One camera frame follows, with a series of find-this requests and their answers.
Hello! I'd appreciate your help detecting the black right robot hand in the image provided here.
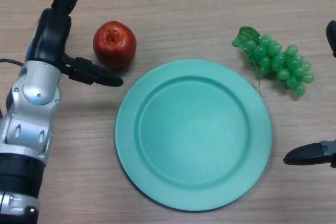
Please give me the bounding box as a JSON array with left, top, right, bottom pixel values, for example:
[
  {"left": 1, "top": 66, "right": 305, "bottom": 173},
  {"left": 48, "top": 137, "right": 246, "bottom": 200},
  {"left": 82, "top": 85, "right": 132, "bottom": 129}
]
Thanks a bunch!
[{"left": 282, "top": 20, "right": 336, "bottom": 168}]

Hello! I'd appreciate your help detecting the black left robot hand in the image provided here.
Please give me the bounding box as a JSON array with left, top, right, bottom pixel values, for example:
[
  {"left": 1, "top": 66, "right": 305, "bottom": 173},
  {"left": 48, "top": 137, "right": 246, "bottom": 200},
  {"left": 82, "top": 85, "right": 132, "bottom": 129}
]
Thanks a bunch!
[{"left": 25, "top": 0, "right": 124, "bottom": 88}]

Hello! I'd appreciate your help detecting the red apple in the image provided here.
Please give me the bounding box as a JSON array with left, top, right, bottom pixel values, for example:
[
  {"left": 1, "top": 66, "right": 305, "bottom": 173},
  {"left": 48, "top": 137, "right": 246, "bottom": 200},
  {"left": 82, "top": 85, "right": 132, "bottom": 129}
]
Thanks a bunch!
[{"left": 92, "top": 20, "right": 137, "bottom": 72}]

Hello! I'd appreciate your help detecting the green round plate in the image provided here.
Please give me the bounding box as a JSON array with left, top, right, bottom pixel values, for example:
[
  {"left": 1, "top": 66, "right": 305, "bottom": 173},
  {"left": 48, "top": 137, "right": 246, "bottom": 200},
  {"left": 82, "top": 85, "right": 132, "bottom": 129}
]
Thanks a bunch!
[{"left": 114, "top": 59, "right": 272, "bottom": 212}]

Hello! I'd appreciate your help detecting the green grape bunch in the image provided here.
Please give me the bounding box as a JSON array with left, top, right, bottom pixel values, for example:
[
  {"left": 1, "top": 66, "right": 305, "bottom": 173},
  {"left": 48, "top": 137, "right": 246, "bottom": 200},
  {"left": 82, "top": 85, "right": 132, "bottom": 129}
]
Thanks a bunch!
[{"left": 232, "top": 26, "right": 315, "bottom": 98}]

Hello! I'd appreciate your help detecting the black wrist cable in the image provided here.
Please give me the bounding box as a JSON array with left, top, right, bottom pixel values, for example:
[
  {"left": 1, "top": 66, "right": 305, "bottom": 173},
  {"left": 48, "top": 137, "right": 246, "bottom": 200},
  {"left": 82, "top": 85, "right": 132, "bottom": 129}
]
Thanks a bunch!
[{"left": 0, "top": 58, "right": 25, "bottom": 120}]

